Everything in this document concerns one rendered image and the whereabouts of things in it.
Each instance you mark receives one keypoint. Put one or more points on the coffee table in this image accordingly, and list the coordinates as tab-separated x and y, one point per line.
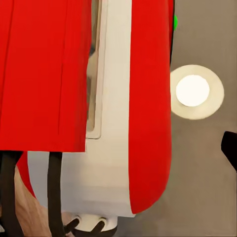
200	199

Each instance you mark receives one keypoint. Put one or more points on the radio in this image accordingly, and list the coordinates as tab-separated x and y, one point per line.
85	92

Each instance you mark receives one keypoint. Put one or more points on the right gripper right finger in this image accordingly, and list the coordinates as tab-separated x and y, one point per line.
229	147

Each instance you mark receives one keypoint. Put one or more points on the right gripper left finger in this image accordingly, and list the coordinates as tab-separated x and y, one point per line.
19	154

